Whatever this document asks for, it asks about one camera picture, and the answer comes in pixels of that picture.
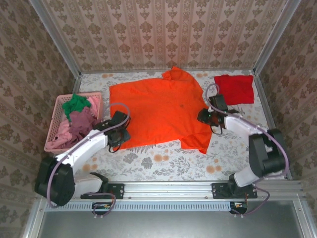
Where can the orange t-shirt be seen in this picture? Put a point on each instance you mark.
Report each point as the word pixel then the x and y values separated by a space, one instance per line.
pixel 158 111

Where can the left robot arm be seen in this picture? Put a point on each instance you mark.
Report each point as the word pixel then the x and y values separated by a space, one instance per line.
pixel 84 146

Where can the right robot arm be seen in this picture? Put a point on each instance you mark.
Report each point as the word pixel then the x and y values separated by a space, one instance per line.
pixel 260 151

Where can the mauve t-shirt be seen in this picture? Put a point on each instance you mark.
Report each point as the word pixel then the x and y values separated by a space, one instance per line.
pixel 81 124

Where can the red folded t-shirt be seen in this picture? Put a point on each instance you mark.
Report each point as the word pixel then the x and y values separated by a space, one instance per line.
pixel 235 89

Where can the green t-shirt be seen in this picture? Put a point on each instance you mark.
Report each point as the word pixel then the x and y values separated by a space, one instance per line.
pixel 74 105

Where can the pink t-shirt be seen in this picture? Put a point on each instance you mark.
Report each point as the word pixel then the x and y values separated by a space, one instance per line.
pixel 63 130

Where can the floral print table cover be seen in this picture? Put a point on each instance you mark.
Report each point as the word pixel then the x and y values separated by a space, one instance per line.
pixel 173 163

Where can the pink plastic basket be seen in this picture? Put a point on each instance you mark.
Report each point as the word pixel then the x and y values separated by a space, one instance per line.
pixel 58 109

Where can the black connector box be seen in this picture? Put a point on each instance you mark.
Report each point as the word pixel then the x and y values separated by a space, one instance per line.
pixel 239 207
pixel 101 207

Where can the grey metal panel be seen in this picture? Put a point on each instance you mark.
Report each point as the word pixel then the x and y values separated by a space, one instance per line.
pixel 161 225

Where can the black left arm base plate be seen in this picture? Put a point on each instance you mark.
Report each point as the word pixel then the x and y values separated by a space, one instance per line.
pixel 116 191

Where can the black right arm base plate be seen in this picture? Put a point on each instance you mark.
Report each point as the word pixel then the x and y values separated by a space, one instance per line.
pixel 220 191

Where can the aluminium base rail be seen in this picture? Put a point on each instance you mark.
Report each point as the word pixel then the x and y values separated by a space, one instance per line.
pixel 168 189

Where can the aluminium frame post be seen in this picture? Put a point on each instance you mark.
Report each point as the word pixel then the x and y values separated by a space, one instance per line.
pixel 54 37
pixel 275 37

